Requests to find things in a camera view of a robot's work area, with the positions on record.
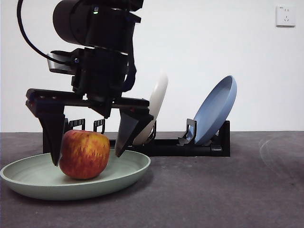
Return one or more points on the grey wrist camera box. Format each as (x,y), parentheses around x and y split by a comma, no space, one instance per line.
(59,67)

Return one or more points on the green plate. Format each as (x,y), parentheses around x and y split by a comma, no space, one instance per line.
(35,180)

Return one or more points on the cream white plate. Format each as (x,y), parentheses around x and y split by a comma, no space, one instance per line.
(159,95)

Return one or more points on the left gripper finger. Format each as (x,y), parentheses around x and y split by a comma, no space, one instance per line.
(129,128)
(54,135)

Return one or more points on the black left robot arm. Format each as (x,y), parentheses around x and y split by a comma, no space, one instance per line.
(95,23)

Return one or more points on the blue plate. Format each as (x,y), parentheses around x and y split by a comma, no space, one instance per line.
(213,114)

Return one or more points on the white wall socket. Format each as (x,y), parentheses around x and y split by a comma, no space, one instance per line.
(285,16)

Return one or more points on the red yellow apple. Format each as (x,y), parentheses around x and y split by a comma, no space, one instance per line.
(83,154)

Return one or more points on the black plate rack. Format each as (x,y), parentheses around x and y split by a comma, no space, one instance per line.
(178,149)

